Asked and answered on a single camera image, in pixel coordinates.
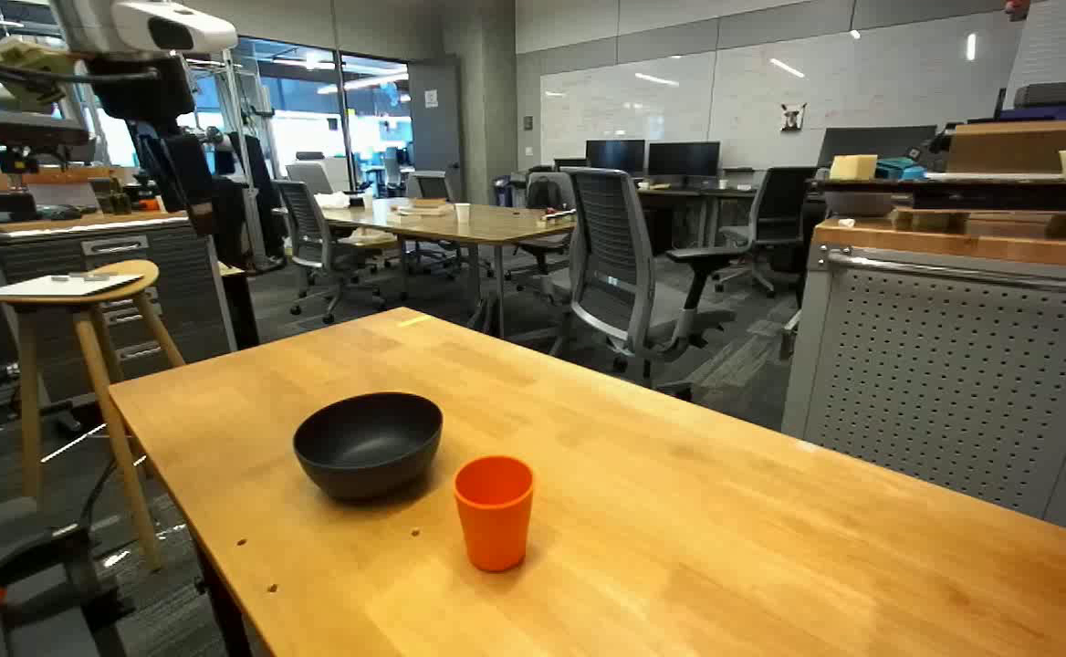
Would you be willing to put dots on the orange plastic cup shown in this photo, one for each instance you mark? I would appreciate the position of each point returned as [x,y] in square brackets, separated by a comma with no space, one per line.
[493,528]

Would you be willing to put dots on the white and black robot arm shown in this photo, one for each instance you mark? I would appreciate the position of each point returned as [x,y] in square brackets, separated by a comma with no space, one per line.
[151,73]

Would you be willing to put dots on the black bowl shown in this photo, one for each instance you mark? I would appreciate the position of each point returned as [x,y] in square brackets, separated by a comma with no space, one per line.
[368,452]

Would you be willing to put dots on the gray mesh office chair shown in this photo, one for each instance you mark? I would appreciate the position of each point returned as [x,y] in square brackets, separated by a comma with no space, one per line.
[612,267]

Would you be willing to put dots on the wooden conference table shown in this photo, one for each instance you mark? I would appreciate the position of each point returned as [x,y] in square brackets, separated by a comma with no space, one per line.
[461,222]

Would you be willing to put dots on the black office chair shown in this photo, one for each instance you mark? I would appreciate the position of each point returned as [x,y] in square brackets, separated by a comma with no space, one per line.
[782,205]

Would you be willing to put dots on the gray cabinet with labels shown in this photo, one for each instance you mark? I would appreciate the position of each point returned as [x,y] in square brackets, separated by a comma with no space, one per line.
[187,287]

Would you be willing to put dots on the small light wooden block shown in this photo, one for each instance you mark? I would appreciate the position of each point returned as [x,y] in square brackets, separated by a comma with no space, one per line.
[852,164]

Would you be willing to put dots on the perforated gray metal cabinet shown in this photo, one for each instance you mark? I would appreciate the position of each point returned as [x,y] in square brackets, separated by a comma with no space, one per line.
[956,367]

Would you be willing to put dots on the round wooden stool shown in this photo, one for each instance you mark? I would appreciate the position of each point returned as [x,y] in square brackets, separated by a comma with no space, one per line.
[95,367]

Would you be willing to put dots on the white paper sheet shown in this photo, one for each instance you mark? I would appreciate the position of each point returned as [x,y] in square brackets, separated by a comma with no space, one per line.
[58,287]

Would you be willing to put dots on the wooden box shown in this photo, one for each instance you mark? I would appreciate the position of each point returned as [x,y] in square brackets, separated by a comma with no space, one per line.
[1007,146]

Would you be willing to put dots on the wall whiteboard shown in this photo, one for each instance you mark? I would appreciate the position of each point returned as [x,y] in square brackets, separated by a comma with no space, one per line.
[702,103]

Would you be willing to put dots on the wooden pallet frame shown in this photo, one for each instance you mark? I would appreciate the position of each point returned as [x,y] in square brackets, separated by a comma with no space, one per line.
[1007,222]

